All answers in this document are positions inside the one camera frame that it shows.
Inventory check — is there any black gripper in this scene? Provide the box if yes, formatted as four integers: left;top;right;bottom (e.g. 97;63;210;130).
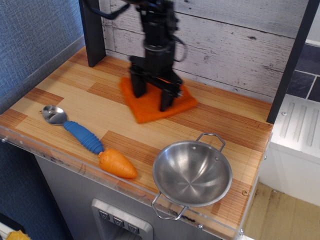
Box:
129;44;183;112

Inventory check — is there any orange towel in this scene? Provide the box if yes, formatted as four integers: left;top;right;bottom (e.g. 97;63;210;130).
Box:
119;77;198;124

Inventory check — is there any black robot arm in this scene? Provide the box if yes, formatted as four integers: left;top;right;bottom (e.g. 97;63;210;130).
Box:
129;0;184;112

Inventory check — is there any orange plastic toy carrot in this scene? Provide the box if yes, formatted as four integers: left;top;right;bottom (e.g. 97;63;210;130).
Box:
98;148;138;179

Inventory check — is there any silver dispenser panel with buttons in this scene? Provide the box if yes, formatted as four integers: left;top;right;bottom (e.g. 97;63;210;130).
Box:
91;198;154;240

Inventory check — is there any white ribbed side cabinet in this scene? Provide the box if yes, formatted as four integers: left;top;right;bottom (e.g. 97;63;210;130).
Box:
259;94;320;206

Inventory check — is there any yellow object at corner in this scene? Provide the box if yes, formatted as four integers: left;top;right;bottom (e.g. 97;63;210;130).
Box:
6;231;31;240

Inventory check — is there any steel colander bowl with handles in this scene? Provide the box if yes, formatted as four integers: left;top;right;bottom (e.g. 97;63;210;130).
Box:
151;133;233;221

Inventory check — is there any dark left vertical post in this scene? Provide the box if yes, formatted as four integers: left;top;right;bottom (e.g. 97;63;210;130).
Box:
78;0;106;67

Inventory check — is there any dark vertical post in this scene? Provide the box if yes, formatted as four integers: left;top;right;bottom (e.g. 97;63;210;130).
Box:
78;0;106;67
266;0;320;124

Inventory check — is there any spoon with blue handle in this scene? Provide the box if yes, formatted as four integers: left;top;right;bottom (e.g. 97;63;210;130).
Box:
42;105;104;155

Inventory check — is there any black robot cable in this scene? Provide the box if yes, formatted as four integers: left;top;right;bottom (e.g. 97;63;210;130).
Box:
84;0;189;63

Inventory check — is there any dark right vertical post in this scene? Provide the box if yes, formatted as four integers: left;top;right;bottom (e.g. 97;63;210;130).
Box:
266;0;320;124

